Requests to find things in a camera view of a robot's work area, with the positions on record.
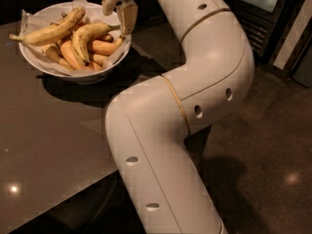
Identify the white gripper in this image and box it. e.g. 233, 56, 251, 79
101, 0, 137, 36

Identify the curved yellow banana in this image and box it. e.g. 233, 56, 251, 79
71, 22, 120, 66

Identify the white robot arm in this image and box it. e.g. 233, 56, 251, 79
105, 0, 254, 234

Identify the orange banana upper centre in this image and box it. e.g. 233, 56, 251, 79
97, 34, 114, 43

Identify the orange banana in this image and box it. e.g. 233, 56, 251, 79
88, 40, 118, 56
59, 39, 92, 71
97, 34, 114, 43

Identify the small banana right rim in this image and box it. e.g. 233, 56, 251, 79
114, 36, 125, 47

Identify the orange banana middle right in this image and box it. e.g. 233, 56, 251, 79
88, 40, 118, 56

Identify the yellow banana bottom right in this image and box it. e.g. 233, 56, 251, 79
89, 53, 108, 65

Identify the orange banana lower centre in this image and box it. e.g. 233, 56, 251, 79
59, 39, 92, 71

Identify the white paper bowl liner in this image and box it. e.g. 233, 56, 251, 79
20, 0, 129, 75

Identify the white ceramic bowl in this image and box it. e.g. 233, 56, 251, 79
19, 1, 133, 85

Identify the yellow banana lower left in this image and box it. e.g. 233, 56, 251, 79
42, 44, 73, 70

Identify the long yellow top banana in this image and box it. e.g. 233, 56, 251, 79
9, 7, 86, 46

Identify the black glass door refrigerator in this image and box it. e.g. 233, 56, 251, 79
224, 0, 312, 87

